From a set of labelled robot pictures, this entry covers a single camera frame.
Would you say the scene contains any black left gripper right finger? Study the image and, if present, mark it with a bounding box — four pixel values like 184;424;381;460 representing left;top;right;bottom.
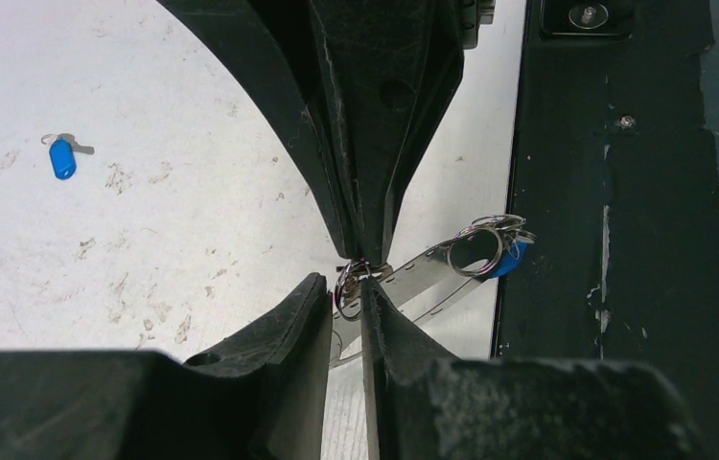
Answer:
360;279;703;459

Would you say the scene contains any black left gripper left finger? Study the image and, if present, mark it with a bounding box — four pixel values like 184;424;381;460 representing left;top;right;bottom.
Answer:
0;273;332;459

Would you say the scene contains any blue key tag on plate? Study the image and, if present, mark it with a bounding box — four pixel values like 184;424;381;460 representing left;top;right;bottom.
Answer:
488;241;528;279

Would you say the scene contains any loose blue key tag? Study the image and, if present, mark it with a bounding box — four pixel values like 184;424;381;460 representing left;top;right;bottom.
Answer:
49;138;77;180

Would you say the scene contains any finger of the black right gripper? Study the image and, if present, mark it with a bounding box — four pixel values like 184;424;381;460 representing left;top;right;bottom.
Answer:
162;0;360;259
309;1;467;265

